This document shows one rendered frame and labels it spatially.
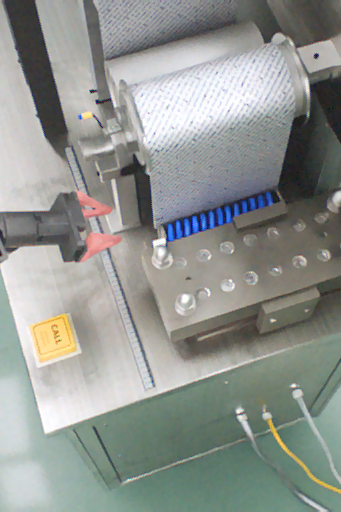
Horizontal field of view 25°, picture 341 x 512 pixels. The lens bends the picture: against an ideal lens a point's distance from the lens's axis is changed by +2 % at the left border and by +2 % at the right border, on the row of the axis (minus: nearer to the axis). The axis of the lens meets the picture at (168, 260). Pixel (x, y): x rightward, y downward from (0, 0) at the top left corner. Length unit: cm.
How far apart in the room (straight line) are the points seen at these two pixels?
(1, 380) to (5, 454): 22
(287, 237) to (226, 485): 107
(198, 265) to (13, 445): 116
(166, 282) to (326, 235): 30
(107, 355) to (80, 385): 7
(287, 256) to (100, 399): 42
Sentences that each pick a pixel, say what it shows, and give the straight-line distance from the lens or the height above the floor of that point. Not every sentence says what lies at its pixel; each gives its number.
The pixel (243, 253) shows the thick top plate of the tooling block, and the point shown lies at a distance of 133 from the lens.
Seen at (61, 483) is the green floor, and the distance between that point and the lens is 228.
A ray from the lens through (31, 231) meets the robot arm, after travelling 120.
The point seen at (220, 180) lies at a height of 112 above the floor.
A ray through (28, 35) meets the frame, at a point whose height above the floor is 120.
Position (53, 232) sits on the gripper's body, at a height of 116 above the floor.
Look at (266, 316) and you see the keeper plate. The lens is 131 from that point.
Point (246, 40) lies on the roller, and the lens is 131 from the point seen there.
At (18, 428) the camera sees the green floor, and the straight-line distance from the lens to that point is 233.
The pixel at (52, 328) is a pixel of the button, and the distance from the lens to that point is 140.
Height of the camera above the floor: 223
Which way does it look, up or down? 65 degrees down
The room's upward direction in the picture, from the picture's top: 3 degrees counter-clockwise
